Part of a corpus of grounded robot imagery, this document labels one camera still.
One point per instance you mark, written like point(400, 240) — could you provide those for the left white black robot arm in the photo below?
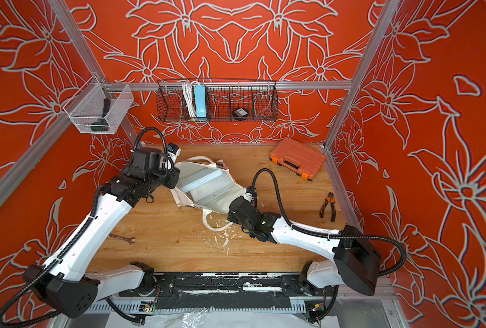
point(62, 281)

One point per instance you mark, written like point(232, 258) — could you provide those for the orange handled pliers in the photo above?
point(329, 202)

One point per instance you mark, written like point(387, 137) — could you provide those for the clear plastic wall bin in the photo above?
point(85, 107)

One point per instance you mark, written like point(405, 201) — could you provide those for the light blue power bank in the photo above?
point(200, 101)

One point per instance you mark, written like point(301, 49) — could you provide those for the dark green flashlight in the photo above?
point(102, 125)

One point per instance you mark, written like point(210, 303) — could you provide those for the black wire wall basket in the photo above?
point(176, 100)

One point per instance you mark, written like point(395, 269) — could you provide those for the orange plastic tool case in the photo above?
point(298, 157)

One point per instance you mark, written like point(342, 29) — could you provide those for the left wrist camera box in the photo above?
point(150, 159)

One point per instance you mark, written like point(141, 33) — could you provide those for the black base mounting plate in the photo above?
point(268, 291)

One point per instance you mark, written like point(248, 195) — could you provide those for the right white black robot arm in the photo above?
point(351, 259)

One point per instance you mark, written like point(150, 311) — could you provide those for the small metal wrench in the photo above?
point(129, 240)

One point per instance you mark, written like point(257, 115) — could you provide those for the white printed canvas tote bag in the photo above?
point(214, 196)

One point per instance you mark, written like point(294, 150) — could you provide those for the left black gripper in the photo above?
point(174, 176)

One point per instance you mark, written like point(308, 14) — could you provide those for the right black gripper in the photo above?
point(234, 213)

